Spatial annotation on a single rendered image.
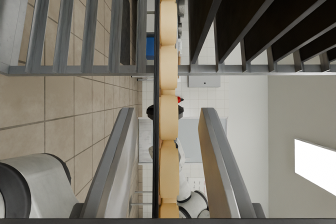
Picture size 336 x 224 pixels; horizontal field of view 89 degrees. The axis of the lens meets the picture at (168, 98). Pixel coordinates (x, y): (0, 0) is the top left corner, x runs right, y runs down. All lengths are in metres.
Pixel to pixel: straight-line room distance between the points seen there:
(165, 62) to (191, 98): 3.83
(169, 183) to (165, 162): 0.02
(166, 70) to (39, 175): 0.32
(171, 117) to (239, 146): 4.28
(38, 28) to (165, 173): 0.72
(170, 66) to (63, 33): 0.60
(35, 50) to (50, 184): 0.49
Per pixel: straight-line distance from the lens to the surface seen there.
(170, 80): 0.18
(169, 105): 0.17
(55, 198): 0.42
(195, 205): 0.78
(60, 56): 0.71
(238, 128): 4.34
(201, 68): 0.61
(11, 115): 1.03
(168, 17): 0.21
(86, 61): 0.66
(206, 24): 0.40
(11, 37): 0.83
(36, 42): 0.78
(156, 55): 0.16
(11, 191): 0.38
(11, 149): 1.05
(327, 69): 0.77
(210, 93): 4.08
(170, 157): 0.18
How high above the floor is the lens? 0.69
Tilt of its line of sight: level
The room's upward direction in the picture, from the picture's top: 90 degrees clockwise
